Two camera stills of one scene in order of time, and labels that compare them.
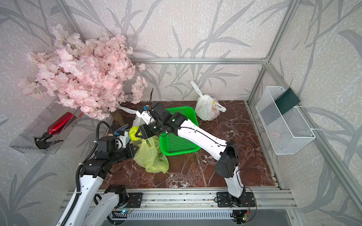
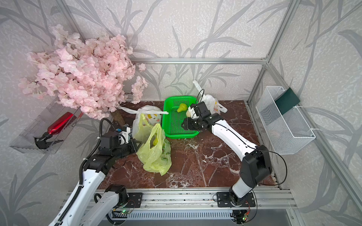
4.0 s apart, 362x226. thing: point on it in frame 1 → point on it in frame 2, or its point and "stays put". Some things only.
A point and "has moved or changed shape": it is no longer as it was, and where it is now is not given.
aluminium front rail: x=267 y=198 stays put
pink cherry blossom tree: x=93 y=75 stays put
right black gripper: x=145 y=133 → x=185 y=124
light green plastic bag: x=149 y=156 has moved or changed shape
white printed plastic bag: x=208 y=108 stays put
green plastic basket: x=187 y=140 has moved or changed shape
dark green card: x=286 y=100 stays put
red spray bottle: x=41 y=142 stays put
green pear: x=132 y=132 → x=183 y=107
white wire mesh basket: x=286 y=133 stays put
